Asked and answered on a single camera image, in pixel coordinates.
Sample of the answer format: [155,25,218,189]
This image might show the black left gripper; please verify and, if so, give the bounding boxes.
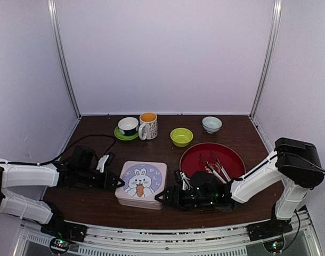
[77,167,125,190]

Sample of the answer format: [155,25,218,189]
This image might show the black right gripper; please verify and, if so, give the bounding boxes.
[155,186,215,212]

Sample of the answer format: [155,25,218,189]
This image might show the silver divided tin box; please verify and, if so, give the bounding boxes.
[116,193,163,210]

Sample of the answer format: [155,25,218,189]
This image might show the bunny print tin lid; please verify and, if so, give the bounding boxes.
[115,161,167,202]

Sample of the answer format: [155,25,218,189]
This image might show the white metal tongs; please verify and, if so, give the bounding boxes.
[199,150,231,184]

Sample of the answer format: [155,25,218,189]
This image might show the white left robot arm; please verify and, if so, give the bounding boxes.
[0,146,125,237]

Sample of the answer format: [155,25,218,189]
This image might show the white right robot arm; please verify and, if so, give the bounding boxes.
[155,138,325,236]

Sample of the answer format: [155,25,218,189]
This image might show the green saucer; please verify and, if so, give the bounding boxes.
[114,127,139,141]

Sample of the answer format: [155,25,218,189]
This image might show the dark white-lined cup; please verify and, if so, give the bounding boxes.
[117,117,139,135]

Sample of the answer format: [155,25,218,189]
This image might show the lime green bowl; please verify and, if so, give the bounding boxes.
[170,127,193,147]

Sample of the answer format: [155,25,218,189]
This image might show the white patterned mug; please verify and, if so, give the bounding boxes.
[138,113,158,140]

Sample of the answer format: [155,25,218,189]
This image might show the red round tray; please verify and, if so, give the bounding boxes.
[179,142,246,179]

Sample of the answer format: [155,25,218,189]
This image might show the pale blue ceramic bowl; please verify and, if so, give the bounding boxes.
[202,116,222,134]

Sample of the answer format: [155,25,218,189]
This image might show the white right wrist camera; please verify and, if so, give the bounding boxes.
[174,170,192,190]

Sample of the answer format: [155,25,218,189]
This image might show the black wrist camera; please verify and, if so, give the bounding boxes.
[96,152,115,173]

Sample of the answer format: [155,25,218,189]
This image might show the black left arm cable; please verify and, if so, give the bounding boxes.
[37,134,118,165]

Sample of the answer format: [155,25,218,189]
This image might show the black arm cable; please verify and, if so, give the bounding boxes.
[275,151,325,177]
[37,134,118,165]

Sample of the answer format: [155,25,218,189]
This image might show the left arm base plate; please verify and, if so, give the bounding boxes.
[39,220,87,242]

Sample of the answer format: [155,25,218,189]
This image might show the aluminium front rail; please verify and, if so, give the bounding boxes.
[11,211,323,255]

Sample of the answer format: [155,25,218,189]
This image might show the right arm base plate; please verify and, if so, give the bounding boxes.
[246,219,293,242]

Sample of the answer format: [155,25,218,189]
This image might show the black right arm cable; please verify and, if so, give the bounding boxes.
[275,151,325,177]

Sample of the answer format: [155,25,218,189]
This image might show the left aluminium frame post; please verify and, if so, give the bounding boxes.
[47,0,81,119]

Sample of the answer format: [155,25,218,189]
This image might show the aluminium frame post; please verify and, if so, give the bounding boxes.
[47,0,81,119]
[249,0,282,120]

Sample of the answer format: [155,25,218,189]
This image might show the right aluminium frame post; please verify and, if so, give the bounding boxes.
[249,0,282,120]

